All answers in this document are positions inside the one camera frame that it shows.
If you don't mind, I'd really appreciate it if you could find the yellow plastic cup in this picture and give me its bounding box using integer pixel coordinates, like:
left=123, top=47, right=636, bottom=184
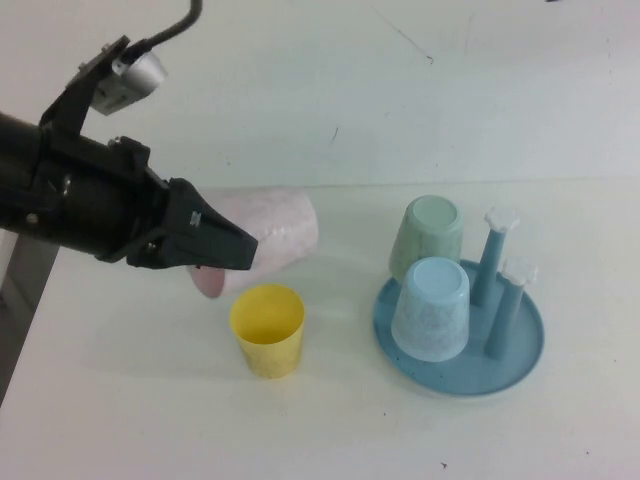
left=229, top=283, right=307, bottom=380

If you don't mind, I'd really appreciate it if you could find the pink plastic cup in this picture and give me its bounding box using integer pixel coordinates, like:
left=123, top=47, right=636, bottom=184
left=186, top=185, right=321, bottom=302

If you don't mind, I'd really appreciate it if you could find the green plastic cup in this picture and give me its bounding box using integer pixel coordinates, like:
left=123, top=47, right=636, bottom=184
left=388, top=194, right=466, bottom=283

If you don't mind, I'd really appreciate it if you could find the black left camera cable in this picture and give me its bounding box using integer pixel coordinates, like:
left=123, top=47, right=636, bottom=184
left=130, top=0, right=205, bottom=52

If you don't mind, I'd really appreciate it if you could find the blue cup stand with pegs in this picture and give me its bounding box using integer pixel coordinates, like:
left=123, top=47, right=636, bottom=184
left=373, top=206, right=547, bottom=399

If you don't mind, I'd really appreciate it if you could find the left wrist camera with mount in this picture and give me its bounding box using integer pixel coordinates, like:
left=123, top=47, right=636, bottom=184
left=38, top=34, right=168, bottom=137

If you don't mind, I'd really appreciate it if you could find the light blue plastic cup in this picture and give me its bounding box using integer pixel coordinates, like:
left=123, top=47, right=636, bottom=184
left=390, top=256, right=472, bottom=363

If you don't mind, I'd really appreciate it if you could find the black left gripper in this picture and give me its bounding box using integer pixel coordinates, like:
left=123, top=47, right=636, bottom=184
left=35, top=133, right=260, bottom=274

